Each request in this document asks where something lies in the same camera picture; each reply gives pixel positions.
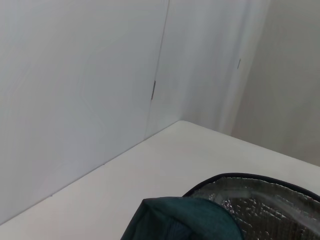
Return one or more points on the dark teal insulated bag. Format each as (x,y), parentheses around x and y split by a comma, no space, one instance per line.
(180,220)

